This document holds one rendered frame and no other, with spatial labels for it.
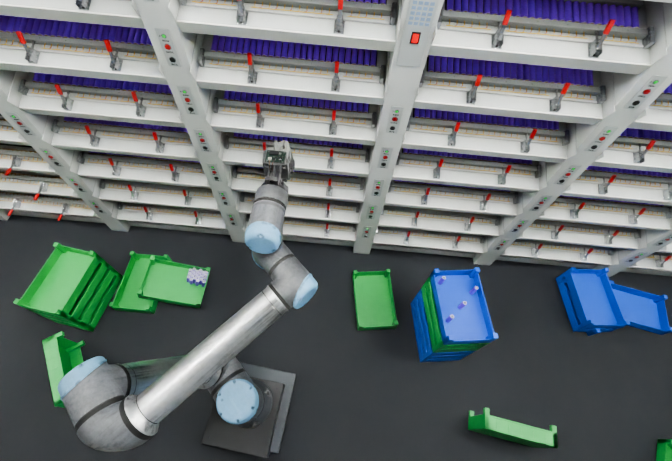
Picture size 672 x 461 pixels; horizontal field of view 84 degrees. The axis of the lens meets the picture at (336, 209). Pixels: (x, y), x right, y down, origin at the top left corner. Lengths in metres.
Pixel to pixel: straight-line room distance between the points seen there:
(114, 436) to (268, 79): 1.04
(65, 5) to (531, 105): 1.39
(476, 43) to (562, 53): 0.24
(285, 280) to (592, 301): 1.82
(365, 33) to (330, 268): 1.36
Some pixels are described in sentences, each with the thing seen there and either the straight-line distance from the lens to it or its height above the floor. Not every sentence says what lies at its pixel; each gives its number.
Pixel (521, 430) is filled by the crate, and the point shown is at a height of 0.20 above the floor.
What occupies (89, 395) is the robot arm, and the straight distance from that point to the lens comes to 1.18.
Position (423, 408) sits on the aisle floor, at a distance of 2.04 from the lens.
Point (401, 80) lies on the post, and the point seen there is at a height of 1.22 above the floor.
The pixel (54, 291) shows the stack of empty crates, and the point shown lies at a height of 0.24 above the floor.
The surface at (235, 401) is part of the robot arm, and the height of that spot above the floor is 0.40.
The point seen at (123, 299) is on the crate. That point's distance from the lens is 2.30.
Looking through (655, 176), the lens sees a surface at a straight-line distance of 2.02.
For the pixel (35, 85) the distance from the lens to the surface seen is 1.80.
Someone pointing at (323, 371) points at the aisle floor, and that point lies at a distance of 1.99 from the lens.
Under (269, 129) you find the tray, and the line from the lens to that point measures 1.42.
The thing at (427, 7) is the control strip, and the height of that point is 1.45.
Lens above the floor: 1.97
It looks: 58 degrees down
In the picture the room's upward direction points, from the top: 5 degrees clockwise
